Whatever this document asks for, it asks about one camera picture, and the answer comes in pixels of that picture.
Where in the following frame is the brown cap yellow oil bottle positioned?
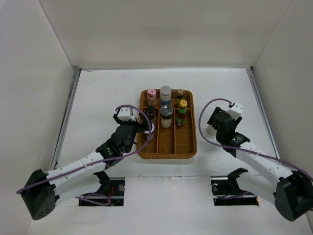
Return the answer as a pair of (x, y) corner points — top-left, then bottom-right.
(176, 89), (184, 106)

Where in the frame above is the brown wicker divided tray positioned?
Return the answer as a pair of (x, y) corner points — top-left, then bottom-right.
(138, 89), (197, 159)

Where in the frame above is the black lid salt grinder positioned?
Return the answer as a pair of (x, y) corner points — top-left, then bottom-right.
(160, 105), (173, 128)

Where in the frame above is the black cap pepper bottle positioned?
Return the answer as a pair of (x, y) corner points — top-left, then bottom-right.
(146, 105), (155, 121)

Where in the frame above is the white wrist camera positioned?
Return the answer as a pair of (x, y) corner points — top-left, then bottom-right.
(117, 107), (136, 121)
(226, 102), (245, 120)

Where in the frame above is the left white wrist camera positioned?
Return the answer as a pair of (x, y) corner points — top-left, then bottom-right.
(117, 107), (136, 121)

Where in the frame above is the small red label white jar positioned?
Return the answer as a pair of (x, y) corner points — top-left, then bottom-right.
(144, 123), (155, 141)

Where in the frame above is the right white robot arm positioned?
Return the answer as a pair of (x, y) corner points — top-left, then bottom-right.
(207, 103), (313, 221)

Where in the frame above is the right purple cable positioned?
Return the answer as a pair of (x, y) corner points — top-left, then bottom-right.
(198, 97), (313, 182)

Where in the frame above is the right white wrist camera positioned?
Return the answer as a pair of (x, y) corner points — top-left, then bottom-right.
(226, 102), (245, 120)

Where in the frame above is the red green sauce bottle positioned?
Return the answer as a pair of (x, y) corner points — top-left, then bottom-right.
(176, 100), (188, 126)

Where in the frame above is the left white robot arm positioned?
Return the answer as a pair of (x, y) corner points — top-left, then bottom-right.
(17, 113), (155, 220)

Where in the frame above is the silver cap blue label shaker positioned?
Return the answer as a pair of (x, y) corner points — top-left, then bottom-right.
(160, 86), (172, 106)

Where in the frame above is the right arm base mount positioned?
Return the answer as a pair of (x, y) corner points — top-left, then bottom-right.
(211, 168), (259, 206)

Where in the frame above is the pink cap spice jar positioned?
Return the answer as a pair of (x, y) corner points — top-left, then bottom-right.
(146, 89), (157, 107)

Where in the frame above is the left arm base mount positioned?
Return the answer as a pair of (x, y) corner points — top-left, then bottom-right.
(78, 175), (126, 207)

